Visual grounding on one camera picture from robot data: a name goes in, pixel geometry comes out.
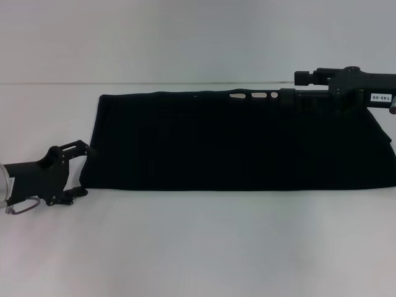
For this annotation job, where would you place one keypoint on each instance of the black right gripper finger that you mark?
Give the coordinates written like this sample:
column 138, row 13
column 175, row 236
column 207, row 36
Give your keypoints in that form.
column 304, row 78
column 289, row 97

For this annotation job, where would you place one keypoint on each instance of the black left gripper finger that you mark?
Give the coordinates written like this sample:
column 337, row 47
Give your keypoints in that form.
column 79, row 147
column 72, row 195

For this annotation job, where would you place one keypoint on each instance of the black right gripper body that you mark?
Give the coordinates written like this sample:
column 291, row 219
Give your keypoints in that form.
column 362, row 83

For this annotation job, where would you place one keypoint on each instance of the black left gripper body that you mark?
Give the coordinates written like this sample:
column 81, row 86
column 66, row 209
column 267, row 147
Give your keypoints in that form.
column 37, row 179

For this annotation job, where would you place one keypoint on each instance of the black t-shirt with FREE print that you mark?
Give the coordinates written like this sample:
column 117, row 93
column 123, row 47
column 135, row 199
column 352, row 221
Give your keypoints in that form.
column 216, row 148

